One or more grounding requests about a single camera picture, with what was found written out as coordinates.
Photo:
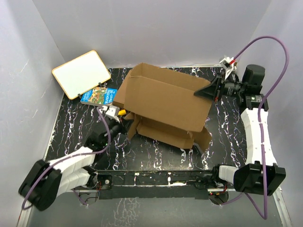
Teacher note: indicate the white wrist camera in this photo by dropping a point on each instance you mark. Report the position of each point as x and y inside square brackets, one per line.
[229, 66]
[111, 112]

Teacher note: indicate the yellow framed whiteboard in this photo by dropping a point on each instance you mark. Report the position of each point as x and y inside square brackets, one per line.
[81, 74]

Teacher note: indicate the cardboard box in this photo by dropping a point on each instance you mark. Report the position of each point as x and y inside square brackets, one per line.
[162, 105]

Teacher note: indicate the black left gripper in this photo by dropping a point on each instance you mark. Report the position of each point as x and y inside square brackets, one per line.
[126, 123]

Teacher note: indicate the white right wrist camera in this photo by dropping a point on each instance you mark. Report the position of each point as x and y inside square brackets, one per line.
[229, 66]

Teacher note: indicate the yellow cylinder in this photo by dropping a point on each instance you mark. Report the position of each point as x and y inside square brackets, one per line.
[122, 112]

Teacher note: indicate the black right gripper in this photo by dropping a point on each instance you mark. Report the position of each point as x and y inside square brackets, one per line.
[209, 92]

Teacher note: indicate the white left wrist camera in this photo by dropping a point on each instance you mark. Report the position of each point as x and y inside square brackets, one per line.
[111, 112]

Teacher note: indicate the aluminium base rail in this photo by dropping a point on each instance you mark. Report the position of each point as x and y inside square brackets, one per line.
[198, 184]

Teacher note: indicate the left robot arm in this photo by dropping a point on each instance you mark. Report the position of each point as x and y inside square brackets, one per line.
[47, 180]

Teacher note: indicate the colourful blue book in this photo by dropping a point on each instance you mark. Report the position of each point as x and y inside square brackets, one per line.
[99, 96]

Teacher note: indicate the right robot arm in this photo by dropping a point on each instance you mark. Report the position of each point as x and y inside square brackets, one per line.
[261, 173]

